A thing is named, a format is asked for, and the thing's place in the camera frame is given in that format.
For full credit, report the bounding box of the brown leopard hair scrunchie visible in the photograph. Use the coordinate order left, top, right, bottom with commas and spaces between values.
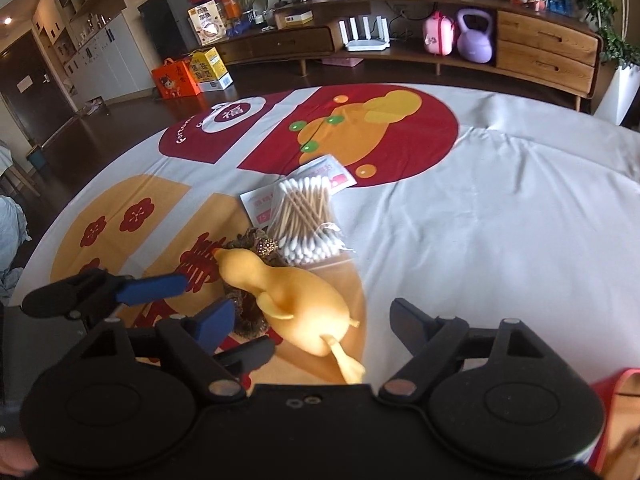
222, 228, 285, 339

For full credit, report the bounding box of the yellow rubber duck toy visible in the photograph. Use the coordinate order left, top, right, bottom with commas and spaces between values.
214, 248, 366, 385

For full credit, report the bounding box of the white pink wipes packet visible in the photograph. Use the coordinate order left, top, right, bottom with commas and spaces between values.
240, 155, 356, 228

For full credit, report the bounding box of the cotton swabs plastic bag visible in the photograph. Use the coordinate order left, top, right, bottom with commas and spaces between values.
267, 184, 350, 266

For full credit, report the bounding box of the printed white red tablecloth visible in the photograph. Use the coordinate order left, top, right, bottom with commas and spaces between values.
12, 84, 639, 385

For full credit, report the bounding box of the orange gift box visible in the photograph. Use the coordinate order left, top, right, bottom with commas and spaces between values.
151, 58, 201, 100

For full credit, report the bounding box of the red metal tin box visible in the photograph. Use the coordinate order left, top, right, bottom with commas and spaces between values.
589, 368, 640, 480

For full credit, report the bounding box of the yellow cardboard box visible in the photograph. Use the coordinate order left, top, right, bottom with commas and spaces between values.
189, 48, 233, 92

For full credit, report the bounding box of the snack box on console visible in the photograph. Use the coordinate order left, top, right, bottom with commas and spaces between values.
188, 1, 227, 47

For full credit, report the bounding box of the black cabinet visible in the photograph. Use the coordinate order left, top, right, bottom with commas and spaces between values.
138, 0, 200, 61

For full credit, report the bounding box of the green plant white pot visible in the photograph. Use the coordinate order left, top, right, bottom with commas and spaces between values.
574, 0, 639, 126

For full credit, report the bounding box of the purple kettlebell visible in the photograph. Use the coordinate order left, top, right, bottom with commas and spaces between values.
457, 8, 494, 64

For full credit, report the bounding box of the white wifi router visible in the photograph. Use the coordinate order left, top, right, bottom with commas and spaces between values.
337, 15, 390, 53

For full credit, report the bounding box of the pink piggy toy case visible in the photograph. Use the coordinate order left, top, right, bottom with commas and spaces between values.
423, 11, 456, 56

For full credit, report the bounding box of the wooden tv console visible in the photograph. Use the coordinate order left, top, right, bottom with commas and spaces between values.
216, 0, 602, 103

